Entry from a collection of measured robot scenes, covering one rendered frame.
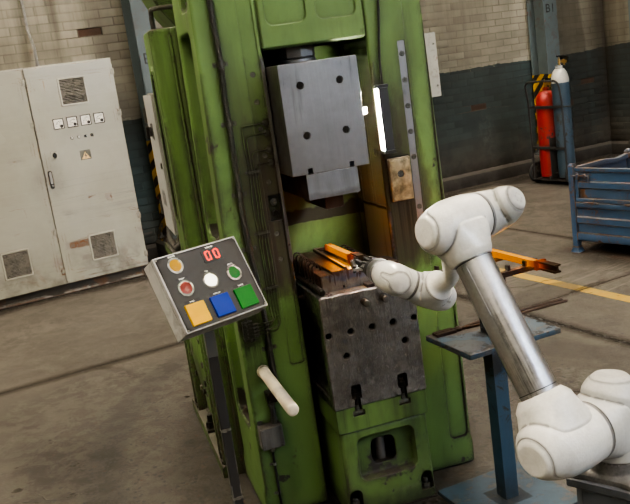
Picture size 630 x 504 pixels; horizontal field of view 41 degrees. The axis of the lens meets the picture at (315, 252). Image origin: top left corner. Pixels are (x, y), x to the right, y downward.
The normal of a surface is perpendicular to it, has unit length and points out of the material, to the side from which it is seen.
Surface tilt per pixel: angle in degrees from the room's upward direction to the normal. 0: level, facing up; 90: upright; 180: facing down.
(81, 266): 90
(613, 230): 90
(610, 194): 89
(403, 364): 90
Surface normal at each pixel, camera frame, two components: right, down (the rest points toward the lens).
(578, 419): 0.41, -0.45
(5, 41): 0.47, 0.09
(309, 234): 0.29, 0.17
